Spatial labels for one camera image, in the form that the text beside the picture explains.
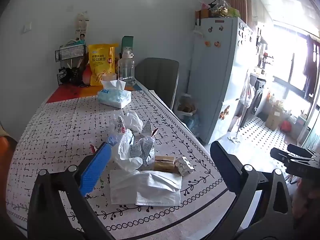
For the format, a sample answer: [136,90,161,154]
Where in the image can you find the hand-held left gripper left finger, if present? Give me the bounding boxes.
[27,141,115,240]

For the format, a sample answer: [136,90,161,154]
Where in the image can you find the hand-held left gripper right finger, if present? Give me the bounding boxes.
[210,141,297,240]

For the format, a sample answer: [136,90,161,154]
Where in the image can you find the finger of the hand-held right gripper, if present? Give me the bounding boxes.
[270,148,304,167]
[287,144,313,157]

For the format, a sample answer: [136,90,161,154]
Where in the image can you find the white plastic bag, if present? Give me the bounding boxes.
[111,129,145,173]
[239,77,256,110]

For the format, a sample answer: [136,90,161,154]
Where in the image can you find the crushed clear plastic bottle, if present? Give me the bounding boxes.
[107,134,125,148]

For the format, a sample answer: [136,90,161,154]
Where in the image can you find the printed packet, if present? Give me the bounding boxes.
[130,135,156,167]

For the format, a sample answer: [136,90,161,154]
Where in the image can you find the clear wrapper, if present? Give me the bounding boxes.
[110,110,144,133]

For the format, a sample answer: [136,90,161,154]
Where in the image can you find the small brown carton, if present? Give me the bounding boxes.
[153,155,175,173]

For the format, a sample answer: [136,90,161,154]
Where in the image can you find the white face mask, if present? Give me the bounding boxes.
[109,169,183,207]

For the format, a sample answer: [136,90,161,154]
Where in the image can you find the grey triangular paper piece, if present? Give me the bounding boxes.
[141,120,159,137]

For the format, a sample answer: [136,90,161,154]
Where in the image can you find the person's right hand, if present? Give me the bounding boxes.
[291,177,320,222]

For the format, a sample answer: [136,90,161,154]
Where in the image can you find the white floor stand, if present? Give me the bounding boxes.
[226,105,248,143]

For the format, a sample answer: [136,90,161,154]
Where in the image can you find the red bag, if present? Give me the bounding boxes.
[280,120,293,132]

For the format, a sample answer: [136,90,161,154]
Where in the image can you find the cardboard box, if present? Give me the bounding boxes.
[264,104,285,131]

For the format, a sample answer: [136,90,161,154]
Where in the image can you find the blue plastic bag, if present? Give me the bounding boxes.
[185,115,201,133]

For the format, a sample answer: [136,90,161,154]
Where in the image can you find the brown fridge decoration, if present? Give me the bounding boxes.
[219,106,232,119]

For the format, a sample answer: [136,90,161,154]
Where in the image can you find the white black patterned tablecloth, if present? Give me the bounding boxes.
[6,89,237,240]

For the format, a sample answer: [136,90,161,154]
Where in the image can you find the washing machine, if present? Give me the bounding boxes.
[253,78,270,117]

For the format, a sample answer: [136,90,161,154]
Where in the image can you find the clear bag with brown contents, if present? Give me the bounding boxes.
[177,94,198,117]

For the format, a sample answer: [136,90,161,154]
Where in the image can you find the white hanging plastic bag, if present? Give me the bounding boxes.
[239,77,256,110]

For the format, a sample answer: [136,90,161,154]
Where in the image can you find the blue tissue pack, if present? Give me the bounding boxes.
[97,79,132,109]

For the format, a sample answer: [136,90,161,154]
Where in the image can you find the light blue fridge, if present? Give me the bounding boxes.
[187,17,256,145]

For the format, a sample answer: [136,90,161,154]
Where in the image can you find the red orange table mat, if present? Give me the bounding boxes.
[46,82,143,104]

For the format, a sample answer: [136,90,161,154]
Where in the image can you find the dark hanging clothing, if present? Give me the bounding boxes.
[302,35,320,98]

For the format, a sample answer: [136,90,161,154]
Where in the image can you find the peach fruit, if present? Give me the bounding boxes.
[82,66,92,85]

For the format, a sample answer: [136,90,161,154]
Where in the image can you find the black bag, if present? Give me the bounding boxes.
[59,66,85,84]

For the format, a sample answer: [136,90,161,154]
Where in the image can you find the yellow snack bag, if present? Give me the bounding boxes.
[88,43,119,87]

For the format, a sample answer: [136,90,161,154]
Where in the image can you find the grey chair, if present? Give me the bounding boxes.
[135,57,180,111]

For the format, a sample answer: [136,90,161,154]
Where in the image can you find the teal packet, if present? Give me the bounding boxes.
[62,39,87,48]

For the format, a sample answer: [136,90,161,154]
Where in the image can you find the green box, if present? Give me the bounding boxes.
[122,36,134,55]

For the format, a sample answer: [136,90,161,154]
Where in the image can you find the white hanging package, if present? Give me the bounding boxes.
[75,11,90,46]

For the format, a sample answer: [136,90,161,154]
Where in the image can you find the green bag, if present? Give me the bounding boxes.
[226,6,241,18]

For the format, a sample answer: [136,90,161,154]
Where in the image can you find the black wire rack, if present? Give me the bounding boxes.
[55,44,88,85]

